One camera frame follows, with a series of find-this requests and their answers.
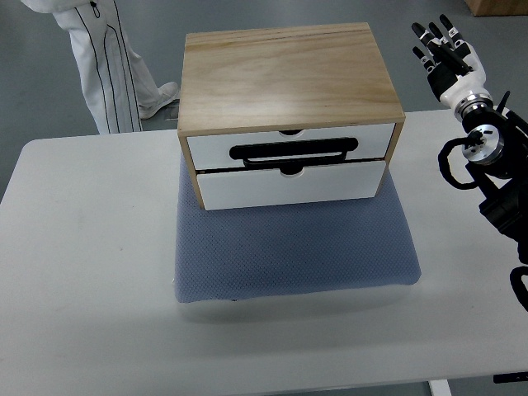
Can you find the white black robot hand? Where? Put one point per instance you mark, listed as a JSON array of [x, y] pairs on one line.
[[454, 71]]

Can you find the black drawer handle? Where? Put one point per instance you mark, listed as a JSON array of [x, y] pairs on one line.
[[294, 153]]

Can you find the white drawer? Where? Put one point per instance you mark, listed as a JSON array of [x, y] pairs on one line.
[[270, 187], [211, 152]]

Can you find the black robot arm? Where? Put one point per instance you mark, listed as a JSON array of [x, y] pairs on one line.
[[495, 147]]

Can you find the wooden drawer cabinet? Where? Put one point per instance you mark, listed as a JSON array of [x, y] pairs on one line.
[[287, 80]]

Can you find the cardboard box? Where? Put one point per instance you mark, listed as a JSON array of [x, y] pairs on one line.
[[497, 8]]

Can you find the blue mesh cushion mat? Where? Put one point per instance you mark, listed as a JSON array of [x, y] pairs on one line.
[[297, 249]]

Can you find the black table control panel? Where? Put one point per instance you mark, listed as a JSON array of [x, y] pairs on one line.
[[507, 378]]

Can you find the white table leg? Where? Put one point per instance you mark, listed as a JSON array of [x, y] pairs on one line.
[[439, 387]]

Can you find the person in white trousers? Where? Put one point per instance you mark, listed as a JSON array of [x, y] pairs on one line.
[[117, 86]]

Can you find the grey metal floor bracket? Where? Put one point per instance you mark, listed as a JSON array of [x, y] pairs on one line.
[[172, 111]]

